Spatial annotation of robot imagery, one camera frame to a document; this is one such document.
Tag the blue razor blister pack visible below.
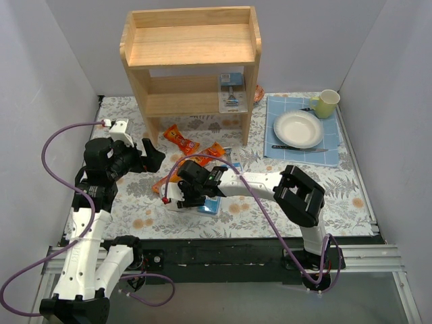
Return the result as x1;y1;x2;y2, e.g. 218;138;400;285
218;72;248;114
221;147;243;172
167;197;221;217

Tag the wooden two-tier shelf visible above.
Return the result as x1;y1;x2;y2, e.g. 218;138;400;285
119;6;262;144

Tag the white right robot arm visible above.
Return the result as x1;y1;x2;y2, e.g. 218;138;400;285
165;161;344;271

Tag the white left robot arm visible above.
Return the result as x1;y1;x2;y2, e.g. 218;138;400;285
39;138;165;323

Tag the floral patterned table mat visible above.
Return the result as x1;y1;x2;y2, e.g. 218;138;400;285
104;100;378;239

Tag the orange razor pack long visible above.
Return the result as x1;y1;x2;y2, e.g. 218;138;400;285
151;173;181;195

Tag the orange razor pack upper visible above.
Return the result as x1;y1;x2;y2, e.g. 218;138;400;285
163;124;200;155

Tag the orange razor pack middle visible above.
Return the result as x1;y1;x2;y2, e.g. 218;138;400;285
180;140;225;166

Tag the red patterned small bowl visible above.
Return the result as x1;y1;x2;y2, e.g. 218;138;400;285
254;84;265;103

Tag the blue checked cloth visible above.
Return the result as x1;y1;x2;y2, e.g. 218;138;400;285
264;96;340;167

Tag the white paper plate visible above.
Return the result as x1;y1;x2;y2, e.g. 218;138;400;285
273;110;323;149

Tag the yellow-green mug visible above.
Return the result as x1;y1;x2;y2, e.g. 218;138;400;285
309;90;340;119

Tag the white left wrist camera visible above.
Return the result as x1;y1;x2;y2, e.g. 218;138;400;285
102;118;134;147

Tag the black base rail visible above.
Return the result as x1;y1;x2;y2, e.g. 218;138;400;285
140;236;404;285

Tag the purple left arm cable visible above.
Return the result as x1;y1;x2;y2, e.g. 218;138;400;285
0;121;176;318

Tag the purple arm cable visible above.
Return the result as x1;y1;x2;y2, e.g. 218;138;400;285
165;154;344;293
0;121;176;318

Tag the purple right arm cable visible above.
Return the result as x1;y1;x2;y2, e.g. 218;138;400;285
165;154;344;293

